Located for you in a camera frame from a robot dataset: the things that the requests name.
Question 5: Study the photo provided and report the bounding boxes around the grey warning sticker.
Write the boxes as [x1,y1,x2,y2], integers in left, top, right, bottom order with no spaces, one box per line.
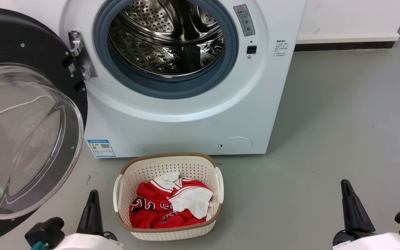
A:
[233,4,256,37]

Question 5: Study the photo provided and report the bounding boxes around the small black text label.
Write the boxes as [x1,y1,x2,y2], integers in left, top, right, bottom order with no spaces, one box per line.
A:
[274,39,289,57]

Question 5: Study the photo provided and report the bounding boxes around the white perforated laundry basket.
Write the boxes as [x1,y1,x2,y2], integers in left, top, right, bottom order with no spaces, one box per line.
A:
[113,152,225,241]

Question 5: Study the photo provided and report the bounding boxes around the blue energy label sticker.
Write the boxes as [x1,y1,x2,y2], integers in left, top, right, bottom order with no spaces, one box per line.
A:
[87,139,116,158]

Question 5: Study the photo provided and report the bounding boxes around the white front-load washing machine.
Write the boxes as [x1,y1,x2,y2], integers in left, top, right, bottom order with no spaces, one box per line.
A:
[7,0,306,159]

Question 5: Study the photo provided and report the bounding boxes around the round black glass washer door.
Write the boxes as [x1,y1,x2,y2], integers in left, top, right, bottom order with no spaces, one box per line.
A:
[0,7,89,237]

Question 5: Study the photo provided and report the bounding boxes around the black baseboard strip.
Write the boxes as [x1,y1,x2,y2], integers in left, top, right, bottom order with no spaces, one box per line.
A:
[294,41,396,52]

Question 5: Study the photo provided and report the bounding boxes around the round white filter cover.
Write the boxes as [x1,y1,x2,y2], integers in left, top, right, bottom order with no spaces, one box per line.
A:
[219,136,253,155]

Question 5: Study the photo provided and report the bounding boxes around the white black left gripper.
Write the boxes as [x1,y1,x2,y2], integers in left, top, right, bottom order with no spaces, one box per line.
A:
[53,190,124,250]

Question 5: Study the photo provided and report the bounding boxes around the red and white jersey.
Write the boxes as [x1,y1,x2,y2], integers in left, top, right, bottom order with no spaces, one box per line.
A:
[129,172,218,229]

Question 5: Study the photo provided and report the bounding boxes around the metal door hinge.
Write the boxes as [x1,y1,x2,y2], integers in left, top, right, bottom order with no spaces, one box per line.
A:
[68,30,98,81]

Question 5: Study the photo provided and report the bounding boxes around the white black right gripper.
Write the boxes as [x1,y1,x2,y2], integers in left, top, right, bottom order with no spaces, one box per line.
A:
[332,179,400,250]

